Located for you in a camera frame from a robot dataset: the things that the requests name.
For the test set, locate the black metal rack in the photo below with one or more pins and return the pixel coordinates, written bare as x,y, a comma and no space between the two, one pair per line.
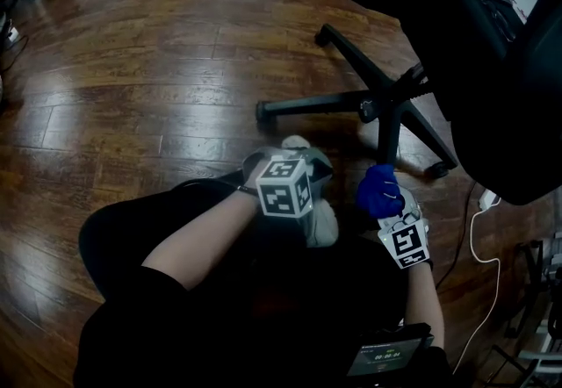
533,289

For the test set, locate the black office chair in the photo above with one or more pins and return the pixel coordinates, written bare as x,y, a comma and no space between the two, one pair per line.
483,70

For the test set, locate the person's left forearm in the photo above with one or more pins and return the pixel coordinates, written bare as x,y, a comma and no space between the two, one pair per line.
197,237

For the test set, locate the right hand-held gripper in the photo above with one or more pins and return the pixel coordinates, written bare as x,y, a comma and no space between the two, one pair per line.
406,246

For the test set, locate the person's right forearm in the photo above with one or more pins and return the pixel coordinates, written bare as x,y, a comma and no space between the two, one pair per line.
423,303

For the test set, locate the blue cloth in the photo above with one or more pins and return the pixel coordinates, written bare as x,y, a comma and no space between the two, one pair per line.
377,193

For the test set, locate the person's white sneaker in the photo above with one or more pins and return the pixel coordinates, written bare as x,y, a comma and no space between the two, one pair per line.
322,224

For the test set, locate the white power strip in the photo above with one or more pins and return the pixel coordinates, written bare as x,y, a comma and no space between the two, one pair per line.
13,33

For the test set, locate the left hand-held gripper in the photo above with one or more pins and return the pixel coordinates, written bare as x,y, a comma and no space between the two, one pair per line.
283,197

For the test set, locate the black smartphone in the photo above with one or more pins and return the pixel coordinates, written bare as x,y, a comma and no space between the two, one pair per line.
382,355

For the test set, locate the person's black trousers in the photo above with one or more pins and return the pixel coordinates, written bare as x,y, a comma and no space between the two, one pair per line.
123,228

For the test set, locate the person's black shirt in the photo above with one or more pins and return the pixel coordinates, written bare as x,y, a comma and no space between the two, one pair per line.
175,347

